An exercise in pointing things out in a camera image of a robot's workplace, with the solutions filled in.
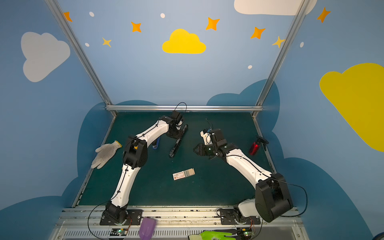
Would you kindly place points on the aluminium frame rear crossbar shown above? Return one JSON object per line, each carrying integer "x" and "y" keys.
{"x": 182, "y": 107}

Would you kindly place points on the green circuit board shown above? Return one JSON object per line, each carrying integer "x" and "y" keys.
{"x": 119, "y": 232}
{"x": 245, "y": 233}

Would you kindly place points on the white knit work glove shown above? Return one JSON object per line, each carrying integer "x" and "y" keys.
{"x": 104, "y": 154}

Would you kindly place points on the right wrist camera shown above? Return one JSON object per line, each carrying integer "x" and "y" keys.
{"x": 218, "y": 137}

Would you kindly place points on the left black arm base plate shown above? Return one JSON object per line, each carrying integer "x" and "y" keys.
{"x": 133, "y": 216}

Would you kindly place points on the left green circuit board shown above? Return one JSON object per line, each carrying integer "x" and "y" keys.
{"x": 119, "y": 232}

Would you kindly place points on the right green circuit board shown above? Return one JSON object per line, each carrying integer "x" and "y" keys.
{"x": 245, "y": 233}

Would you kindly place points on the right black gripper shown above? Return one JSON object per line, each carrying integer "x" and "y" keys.
{"x": 202, "y": 149}

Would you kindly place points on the black stapler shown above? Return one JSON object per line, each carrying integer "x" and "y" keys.
{"x": 178, "y": 143}

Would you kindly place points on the red spray bottle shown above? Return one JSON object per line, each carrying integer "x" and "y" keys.
{"x": 260, "y": 142}

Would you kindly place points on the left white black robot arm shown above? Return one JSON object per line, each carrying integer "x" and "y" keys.
{"x": 135, "y": 156}

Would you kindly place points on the red white staple box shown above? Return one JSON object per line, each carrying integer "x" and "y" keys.
{"x": 183, "y": 174}

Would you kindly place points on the green work glove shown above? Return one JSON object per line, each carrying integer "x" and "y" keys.
{"x": 212, "y": 235}

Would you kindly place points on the aluminium frame right post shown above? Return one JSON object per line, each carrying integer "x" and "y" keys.
{"x": 290, "y": 37}

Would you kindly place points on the aluminium frame left post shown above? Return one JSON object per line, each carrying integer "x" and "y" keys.
{"x": 58, "y": 13}

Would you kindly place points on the aluminium front rail bed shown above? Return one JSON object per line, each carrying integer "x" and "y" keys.
{"x": 173, "y": 223}

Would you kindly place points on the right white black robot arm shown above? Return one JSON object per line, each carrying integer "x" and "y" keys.
{"x": 272, "y": 196}

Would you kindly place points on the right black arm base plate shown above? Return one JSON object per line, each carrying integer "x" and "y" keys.
{"x": 235, "y": 217}

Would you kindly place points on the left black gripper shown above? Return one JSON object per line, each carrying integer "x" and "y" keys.
{"x": 181, "y": 135}

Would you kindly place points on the aluminium frame post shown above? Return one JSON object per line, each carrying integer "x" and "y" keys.
{"x": 58, "y": 13}
{"x": 290, "y": 37}

